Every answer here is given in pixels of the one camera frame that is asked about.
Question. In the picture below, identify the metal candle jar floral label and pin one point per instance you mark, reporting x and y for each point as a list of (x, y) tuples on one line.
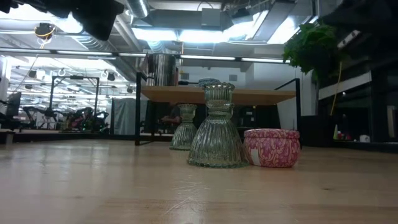
[(163, 70)]

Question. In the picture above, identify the blue patterned candle tin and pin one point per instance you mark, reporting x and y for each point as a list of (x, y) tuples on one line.
[(209, 82)]

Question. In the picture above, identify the pink patterned candle tin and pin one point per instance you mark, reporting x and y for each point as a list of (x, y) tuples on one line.
[(273, 149)]

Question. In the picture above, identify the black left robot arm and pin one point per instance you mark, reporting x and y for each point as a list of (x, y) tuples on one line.
[(59, 7)]

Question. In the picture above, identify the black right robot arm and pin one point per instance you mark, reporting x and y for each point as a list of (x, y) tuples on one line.
[(367, 15)]

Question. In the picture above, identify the black round hanging device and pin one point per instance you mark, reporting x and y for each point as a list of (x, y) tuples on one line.
[(44, 30)]

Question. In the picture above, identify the black overhead light bar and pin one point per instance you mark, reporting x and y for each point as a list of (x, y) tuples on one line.
[(149, 55)]

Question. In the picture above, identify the grey fabric panel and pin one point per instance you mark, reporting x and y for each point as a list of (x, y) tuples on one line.
[(124, 116)]

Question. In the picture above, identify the dark computer monitor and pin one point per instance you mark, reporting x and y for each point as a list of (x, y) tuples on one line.
[(14, 104)]

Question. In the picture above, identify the person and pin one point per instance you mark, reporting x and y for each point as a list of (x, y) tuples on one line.
[(172, 119)]

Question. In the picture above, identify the wooden shelf black metal legs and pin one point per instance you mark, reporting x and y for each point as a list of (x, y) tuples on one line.
[(264, 96)]

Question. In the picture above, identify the green plant in black pot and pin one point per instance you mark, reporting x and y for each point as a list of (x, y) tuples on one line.
[(308, 49)]

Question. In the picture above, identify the small pale cone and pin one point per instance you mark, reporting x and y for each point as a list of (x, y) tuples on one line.
[(336, 133)]

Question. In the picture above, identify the small red item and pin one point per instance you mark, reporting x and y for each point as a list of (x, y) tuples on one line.
[(343, 136)]

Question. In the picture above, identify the white cup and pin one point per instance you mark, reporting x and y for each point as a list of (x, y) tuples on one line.
[(365, 138)]

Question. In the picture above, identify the black background station frame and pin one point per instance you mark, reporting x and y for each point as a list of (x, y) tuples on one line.
[(51, 99)]

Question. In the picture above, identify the black metal table frame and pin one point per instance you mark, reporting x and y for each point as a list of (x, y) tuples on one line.
[(62, 137)]

